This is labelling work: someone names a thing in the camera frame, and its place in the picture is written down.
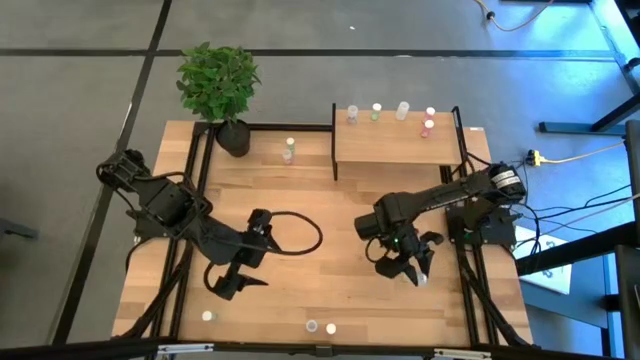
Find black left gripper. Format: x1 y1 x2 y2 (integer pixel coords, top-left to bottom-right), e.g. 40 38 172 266
215 208 281 300

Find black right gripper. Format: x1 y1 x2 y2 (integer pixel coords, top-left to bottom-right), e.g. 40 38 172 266
375 230 445 287

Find black round container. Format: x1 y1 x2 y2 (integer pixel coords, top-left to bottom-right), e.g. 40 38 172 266
215 118 252 159

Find white sheet blue print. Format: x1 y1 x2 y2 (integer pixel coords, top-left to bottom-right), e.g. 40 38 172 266
513 224 574 296

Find green leafy plant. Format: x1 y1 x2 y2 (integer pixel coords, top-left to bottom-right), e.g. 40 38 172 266
175 41 262 124

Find grey chair foot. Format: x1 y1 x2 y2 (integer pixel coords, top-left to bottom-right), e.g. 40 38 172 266
0 217 40 241

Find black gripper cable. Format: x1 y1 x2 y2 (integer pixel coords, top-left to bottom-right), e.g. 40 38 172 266
364 237 384 265
267 210 325 257

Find thin black cable loop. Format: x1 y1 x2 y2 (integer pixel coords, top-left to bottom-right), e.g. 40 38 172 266
203 260 224 295

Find silver aluminium post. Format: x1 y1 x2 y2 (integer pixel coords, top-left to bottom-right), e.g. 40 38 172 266
432 348 494 360
157 342 216 356

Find black floor cables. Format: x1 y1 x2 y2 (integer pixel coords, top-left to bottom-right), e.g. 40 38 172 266
514 183 640 256

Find wooden shelf black frame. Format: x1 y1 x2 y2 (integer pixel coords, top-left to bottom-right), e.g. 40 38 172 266
330 103 470 182

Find black desk leg frame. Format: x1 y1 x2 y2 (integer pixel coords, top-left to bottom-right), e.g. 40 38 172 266
537 0 640 136
514 219 640 360

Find beige cord yellow plug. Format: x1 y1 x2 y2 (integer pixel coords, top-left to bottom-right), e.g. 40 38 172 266
524 141 627 168

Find beige cord black plug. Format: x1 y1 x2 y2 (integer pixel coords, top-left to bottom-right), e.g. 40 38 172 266
473 0 557 33

